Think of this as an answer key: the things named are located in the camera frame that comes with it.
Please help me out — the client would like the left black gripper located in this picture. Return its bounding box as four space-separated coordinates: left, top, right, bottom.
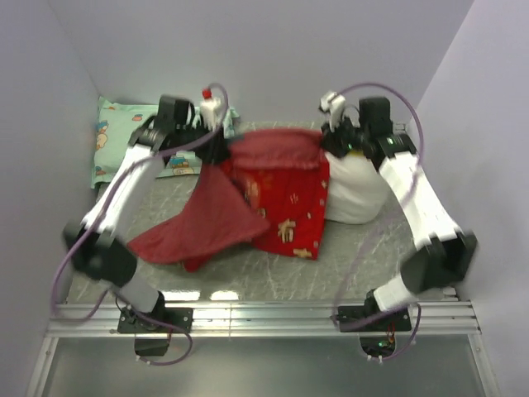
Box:
176 117 232 164

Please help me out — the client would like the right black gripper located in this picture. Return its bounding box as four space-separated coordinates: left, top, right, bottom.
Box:
321 113 370 160

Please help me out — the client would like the cream yellow foam pillow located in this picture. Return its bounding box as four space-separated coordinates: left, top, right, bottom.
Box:
325 152 389 225

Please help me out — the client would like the red patterned pillowcase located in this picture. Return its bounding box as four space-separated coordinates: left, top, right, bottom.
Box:
128 127 330 272

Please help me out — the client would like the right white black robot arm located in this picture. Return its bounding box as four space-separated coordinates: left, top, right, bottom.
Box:
320 92 478 331

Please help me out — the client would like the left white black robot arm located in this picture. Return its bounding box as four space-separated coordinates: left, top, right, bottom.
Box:
63 88 229 332

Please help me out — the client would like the mint green cartoon pillow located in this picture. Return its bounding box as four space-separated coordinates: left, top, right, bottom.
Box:
90 96 241 191

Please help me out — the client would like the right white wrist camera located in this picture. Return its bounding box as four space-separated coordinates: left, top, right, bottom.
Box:
318 91 346 131

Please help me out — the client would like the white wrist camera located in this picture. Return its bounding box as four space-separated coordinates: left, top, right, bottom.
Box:
318 91 346 131
199 88 222 131

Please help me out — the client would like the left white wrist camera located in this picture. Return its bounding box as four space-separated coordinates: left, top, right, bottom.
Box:
199 88 222 131

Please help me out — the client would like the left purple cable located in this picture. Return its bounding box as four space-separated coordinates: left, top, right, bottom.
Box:
49 82 231 366

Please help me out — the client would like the purple cable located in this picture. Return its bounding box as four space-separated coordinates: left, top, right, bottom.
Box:
49 82 231 366
331 82 426 363

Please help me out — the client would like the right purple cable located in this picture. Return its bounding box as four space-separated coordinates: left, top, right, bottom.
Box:
331 82 426 363

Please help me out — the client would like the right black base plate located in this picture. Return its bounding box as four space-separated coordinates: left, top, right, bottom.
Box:
330 304 411 359

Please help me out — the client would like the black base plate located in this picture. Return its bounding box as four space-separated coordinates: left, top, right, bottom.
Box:
116 305 195 360
330 304 411 359

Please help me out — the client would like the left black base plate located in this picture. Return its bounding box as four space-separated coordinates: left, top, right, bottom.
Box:
116 305 195 360

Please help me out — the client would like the aluminium front rail frame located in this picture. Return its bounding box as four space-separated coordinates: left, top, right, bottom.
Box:
27 301 500 396

